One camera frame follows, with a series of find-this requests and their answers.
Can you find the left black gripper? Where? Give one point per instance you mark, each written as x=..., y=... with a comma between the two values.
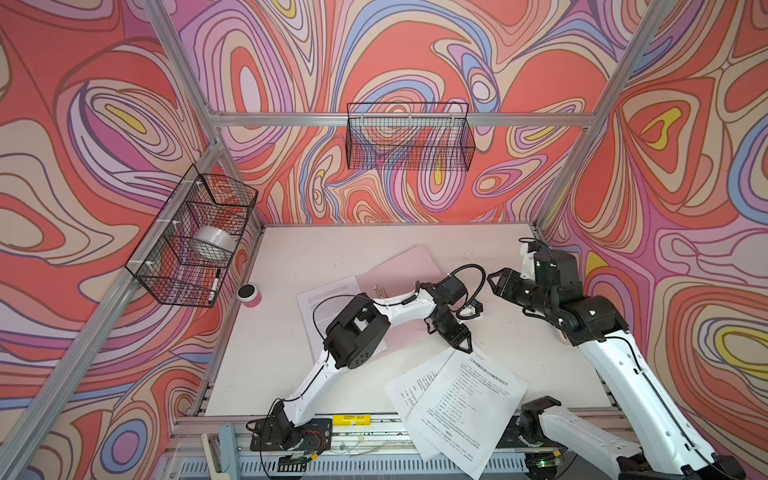
x=461, y=337

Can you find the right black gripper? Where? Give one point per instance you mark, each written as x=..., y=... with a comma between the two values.
x=505, y=283

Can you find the pink folder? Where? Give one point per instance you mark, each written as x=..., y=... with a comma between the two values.
x=396, y=277

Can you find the printed paper sheet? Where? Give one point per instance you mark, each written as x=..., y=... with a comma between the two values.
x=319, y=306
x=467, y=407
x=405, y=392

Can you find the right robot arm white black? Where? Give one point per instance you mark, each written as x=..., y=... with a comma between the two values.
x=668, y=446

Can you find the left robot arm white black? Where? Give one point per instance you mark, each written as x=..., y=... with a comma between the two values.
x=352, y=338

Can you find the yellow label block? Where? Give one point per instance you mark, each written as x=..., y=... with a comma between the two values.
x=351, y=420

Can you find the pink cup with black lid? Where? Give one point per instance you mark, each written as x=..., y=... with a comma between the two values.
x=249, y=295

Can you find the black marker in basket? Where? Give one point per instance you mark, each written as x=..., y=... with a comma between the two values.
x=214, y=288

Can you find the white tape roll in basket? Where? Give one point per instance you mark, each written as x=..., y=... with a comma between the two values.
x=213, y=244

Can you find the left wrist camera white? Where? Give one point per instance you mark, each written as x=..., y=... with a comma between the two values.
x=471, y=311

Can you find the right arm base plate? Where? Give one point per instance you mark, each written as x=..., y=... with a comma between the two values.
x=511, y=439

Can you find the black wire basket back wall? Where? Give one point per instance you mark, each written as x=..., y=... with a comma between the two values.
x=403, y=136

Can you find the black wire basket wall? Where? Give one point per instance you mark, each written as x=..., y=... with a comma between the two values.
x=184, y=259
x=403, y=136

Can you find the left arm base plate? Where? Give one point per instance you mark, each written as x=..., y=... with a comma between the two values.
x=268, y=435

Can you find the black wire basket left wall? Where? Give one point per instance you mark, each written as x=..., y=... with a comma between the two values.
x=184, y=259

